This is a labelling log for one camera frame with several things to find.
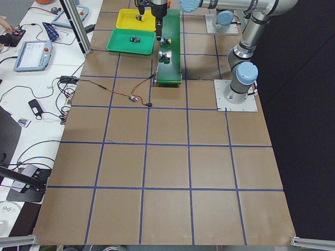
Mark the green push button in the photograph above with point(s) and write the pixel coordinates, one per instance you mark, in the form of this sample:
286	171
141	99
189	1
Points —
164	57
135	39

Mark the yellow push button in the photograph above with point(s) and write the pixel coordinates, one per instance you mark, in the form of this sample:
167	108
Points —
166	41
140	18

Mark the green conveyor belt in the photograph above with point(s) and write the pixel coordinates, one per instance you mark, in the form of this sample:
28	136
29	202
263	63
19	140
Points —
170	73

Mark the lower teach pendant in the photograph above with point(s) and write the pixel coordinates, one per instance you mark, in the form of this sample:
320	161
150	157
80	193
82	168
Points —
33	56

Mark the green plastic tray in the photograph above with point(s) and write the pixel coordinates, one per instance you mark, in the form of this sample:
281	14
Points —
119	41

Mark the small motor controller board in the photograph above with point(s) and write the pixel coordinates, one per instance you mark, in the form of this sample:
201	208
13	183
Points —
134	98

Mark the person hand at desk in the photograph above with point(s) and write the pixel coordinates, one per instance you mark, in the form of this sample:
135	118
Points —
6	25

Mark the blue plaid cloth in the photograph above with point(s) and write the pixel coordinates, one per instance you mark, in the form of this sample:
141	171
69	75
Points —
51	31

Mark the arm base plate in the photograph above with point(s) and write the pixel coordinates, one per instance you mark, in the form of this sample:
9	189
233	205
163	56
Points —
228	100
230	30

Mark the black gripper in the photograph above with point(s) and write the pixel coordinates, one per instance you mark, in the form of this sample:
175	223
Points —
159	10

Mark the aluminium frame post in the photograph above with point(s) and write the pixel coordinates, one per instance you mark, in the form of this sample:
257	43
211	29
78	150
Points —
72	14

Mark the yellow plastic tray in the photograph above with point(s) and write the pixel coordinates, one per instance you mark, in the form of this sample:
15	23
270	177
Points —
127	20

